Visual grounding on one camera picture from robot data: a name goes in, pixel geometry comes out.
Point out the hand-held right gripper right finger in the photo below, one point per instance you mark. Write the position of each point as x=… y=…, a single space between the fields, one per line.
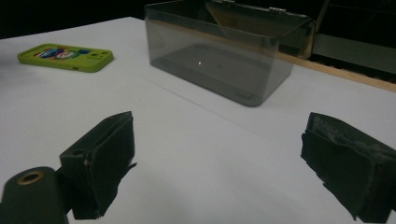
x=351 y=168

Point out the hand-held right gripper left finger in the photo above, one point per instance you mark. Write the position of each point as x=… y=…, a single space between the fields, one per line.
x=102 y=161

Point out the clear grey plastic box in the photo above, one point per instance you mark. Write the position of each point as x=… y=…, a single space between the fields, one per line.
x=214 y=65

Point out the white table sheet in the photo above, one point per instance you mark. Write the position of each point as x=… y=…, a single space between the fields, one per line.
x=202 y=155

